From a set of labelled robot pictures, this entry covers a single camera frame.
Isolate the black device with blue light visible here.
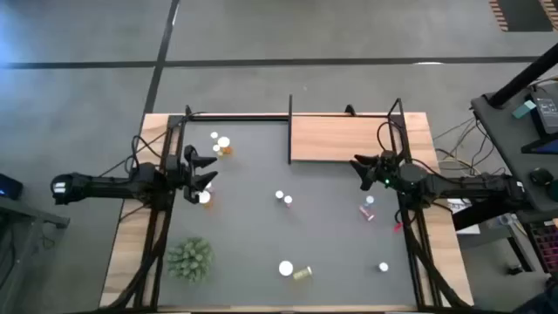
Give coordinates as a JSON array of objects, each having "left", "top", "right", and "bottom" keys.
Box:
[{"left": 0, "top": 173, "right": 24, "bottom": 201}]

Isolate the black labelled box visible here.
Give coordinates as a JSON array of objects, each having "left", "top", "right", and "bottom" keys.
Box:
[{"left": 528, "top": 85, "right": 558, "bottom": 137}]

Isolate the small teal box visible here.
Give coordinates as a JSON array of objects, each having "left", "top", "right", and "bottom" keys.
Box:
[{"left": 511, "top": 99, "right": 537, "bottom": 120}]

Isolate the white paper sheet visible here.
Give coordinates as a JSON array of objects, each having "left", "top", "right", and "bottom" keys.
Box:
[{"left": 446, "top": 198, "right": 481, "bottom": 236}]

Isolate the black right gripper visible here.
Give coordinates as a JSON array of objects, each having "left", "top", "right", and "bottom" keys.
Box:
[{"left": 349, "top": 150, "right": 401, "bottom": 192}]

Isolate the black desk crossbeam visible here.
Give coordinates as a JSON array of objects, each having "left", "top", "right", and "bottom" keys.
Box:
[{"left": 452, "top": 198, "right": 531, "bottom": 232}]

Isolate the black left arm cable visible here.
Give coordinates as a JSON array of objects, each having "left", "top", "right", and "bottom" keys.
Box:
[{"left": 124, "top": 133, "right": 154, "bottom": 175}]

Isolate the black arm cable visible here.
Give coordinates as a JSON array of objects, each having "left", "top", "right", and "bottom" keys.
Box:
[
  {"left": 124, "top": 133, "right": 154, "bottom": 175},
  {"left": 376, "top": 120, "right": 398, "bottom": 154}
]

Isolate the black computer mouse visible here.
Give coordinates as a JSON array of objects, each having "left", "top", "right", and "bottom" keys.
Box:
[{"left": 529, "top": 167, "right": 555, "bottom": 187}]

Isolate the backlit keyboard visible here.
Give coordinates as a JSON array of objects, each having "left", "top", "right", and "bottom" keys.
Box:
[{"left": 527, "top": 220, "right": 558, "bottom": 275}]

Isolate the black shelf end frame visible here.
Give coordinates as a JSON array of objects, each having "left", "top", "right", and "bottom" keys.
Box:
[{"left": 288, "top": 94, "right": 293, "bottom": 166}]

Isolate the orange striped floor mat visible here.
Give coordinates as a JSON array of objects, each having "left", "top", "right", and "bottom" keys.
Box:
[{"left": 487, "top": 0, "right": 558, "bottom": 33}]

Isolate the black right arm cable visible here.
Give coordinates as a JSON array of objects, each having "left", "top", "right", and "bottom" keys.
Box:
[{"left": 376, "top": 120, "right": 398, "bottom": 154}]

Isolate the black tablet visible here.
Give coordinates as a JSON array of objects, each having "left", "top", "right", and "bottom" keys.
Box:
[{"left": 521, "top": 135, "right": 558, "bottom": 155}]

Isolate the green artificial potted plant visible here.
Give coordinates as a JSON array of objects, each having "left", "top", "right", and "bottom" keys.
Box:
[{"left": 165, "top": 236, "right": 215, "bottom": 284}]

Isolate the clear plastic water bottle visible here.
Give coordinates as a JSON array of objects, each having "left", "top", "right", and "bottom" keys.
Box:
[{"left": 494, "top": 212, "right": 520, "bottom": 229}]

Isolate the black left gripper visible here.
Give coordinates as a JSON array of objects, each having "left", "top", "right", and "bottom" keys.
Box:
[{"left": 174, "top": 145, "right": 219, "bottom": 205}]

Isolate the grey desk with black legs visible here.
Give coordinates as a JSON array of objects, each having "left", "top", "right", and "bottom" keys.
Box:
[{"left": 0, "top": 195, "right": 71, "bottom": 314}]

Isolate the dark grey side desk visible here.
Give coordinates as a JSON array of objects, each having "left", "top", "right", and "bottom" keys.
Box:
[{"left": 469, "top": 73, "right": 558, "bottom": 224}]

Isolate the wooden shelf board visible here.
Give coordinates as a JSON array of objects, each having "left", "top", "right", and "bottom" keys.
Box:
[{"left": 290, "top": 113, "right": 396, "bottom": 163}]

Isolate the black slanted pole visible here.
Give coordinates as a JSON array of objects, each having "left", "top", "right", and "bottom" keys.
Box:
[{"left": 487, "top": 42, "right": 558, "bottom": 108}]

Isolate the black metal rig frame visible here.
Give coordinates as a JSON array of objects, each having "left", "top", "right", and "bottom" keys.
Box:
[{"left": 99, "top": 98, "right": 476, "bottom": 314}]

